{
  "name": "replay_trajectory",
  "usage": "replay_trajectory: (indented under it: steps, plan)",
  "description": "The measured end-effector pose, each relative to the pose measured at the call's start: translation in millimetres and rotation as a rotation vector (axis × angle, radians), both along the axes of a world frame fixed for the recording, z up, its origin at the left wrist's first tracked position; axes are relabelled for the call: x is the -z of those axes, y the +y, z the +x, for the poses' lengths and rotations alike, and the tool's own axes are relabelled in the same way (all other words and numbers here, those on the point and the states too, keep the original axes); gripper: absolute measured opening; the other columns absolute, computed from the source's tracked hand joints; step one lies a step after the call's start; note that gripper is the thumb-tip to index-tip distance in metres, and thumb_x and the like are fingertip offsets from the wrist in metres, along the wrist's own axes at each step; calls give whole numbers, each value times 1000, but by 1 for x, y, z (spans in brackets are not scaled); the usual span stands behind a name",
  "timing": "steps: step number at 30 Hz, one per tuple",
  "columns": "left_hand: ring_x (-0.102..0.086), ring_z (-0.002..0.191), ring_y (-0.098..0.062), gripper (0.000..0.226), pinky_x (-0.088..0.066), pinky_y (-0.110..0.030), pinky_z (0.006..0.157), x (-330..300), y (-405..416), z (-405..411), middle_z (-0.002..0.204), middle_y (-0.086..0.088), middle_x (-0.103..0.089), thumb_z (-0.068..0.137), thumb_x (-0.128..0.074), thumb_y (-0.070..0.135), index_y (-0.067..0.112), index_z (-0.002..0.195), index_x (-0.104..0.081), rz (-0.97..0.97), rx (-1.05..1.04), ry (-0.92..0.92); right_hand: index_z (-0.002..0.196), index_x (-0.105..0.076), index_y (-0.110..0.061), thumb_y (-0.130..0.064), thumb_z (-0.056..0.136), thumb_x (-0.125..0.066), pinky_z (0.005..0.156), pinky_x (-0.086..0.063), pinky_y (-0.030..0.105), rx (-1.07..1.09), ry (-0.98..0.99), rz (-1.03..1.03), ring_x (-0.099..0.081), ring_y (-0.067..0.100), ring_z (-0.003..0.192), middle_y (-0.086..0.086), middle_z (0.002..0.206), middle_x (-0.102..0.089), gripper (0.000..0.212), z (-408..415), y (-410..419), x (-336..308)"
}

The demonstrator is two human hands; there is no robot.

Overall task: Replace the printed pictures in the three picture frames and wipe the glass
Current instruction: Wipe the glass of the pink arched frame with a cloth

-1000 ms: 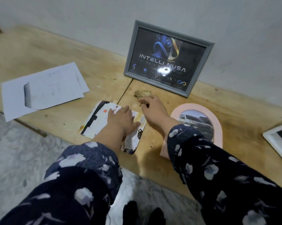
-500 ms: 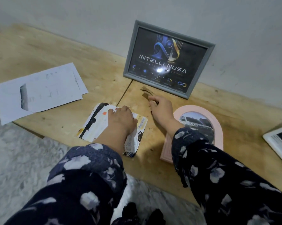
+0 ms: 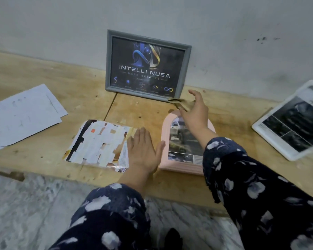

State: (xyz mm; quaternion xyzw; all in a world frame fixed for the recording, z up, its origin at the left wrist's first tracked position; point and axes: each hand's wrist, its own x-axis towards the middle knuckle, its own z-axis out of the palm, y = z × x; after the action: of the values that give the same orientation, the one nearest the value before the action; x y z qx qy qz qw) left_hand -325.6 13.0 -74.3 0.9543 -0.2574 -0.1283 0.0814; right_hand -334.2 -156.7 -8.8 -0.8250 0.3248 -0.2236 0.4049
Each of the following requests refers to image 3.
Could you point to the pink arched picture frame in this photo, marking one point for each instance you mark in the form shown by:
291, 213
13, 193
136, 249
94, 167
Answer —
164, 143

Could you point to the person's right foot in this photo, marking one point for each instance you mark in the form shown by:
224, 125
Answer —
173, 239

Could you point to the white logo print sheet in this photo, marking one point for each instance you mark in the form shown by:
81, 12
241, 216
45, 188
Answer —
59, 104

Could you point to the person's left hand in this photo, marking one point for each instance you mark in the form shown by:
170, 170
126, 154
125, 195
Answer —
143, 153

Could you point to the grey picture frame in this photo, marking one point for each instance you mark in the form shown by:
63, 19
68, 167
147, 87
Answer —
108, 65

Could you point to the brown wiping cloth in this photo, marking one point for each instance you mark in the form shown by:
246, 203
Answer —
181, 102

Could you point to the person's left forearm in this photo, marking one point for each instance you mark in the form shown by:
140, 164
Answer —
107, 218

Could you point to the white picture frame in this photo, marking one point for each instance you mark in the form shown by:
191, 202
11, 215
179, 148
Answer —
265, 137

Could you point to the person's right hand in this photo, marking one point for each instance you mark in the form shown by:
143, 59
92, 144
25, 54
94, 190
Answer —
199, 117

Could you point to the pale paper sheet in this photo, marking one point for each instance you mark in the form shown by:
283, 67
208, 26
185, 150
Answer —
99, 145

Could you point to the person's right forearm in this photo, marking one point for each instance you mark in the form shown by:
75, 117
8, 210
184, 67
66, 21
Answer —
263, 200

